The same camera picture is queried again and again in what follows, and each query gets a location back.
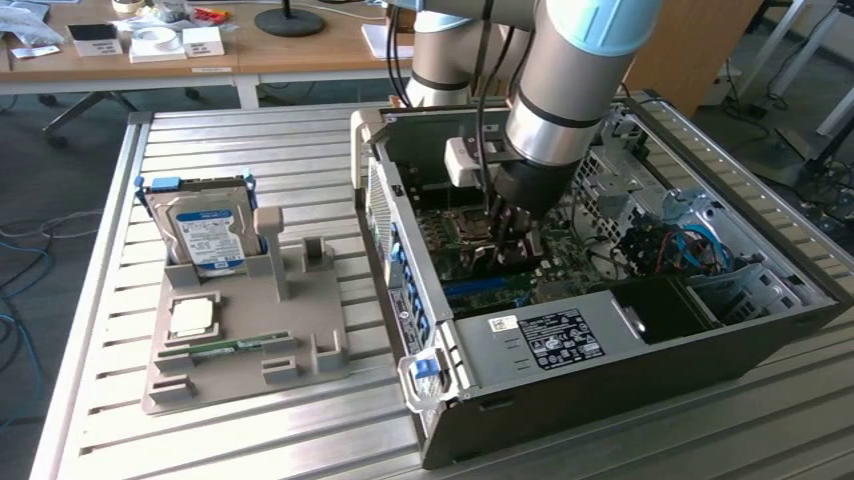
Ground white tape roll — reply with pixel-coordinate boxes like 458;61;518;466
132;27;183;51

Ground white card red print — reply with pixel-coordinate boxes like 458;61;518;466
8;44;63;60

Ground black graphics card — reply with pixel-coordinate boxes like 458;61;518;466
452;234;546;276

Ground grey power supply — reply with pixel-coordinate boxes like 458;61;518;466
436;291;652;391

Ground white labelled box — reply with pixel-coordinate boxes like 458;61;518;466
180;25;227;58

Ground grey drive caddy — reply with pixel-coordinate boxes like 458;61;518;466
680;262;806;327

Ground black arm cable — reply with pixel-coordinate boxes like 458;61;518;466
385;0;515;221

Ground blue wire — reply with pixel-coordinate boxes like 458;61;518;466
668;223;735;275

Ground white box black top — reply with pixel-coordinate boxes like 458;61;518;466
68;23;125;58

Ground red orange small item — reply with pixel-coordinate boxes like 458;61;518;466
188;5;233;25

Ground hard disk with blue caddy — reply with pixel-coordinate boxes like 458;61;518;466
132;172;267;280

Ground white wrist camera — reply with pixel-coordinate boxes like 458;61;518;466
443;135;500;187

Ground blue floor cable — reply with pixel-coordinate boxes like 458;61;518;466
0;239;53;432

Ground green RAM stick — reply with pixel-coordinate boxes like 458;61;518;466
157;332;295;359

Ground black castor frame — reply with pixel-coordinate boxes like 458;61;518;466
37;88;205;149

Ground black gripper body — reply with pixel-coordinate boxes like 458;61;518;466
496;159;580;219

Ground green motherboard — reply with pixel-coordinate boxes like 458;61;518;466
411;177;646;321

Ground grey parts rack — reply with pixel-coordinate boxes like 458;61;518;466
140;206;353;419

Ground clear plastic bag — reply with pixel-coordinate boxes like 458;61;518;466
0;4;67;47

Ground white paper stack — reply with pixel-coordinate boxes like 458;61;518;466
360;23;415;60

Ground black round lamp base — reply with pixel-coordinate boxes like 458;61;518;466
253;0;328;38

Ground white floor box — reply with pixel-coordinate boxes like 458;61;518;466
708;58;743;107

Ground silver CPU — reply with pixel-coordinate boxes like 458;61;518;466
165;298;216;340

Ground red wire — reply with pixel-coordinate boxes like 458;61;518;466
650;230;676;274

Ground silver disk bay cage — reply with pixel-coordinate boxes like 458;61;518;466
570;144;732;241

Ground flat white box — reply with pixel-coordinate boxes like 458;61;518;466
127;42;189;64

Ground CPU socket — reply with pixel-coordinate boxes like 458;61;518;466
447;207;499;246

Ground open black PC case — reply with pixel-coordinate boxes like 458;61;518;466
349;97;850;471

